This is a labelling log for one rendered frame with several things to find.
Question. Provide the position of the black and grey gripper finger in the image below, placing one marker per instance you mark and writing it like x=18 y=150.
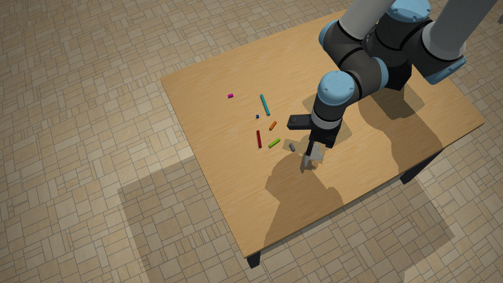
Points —
x=312 y=154

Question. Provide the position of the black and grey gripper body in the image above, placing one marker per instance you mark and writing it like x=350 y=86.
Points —
x=325 y=136

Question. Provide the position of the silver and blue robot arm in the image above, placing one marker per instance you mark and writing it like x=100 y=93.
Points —
x=404 y=31

